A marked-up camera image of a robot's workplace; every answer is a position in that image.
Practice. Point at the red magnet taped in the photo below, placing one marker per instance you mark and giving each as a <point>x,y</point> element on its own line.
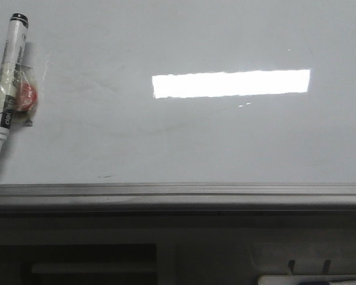
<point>27,97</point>

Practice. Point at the white black whiteboard marker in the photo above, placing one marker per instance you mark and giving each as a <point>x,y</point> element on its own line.
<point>9,71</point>

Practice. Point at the grey aluminium whiteboard frame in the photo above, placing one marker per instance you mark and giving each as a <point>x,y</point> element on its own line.
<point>116,197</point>

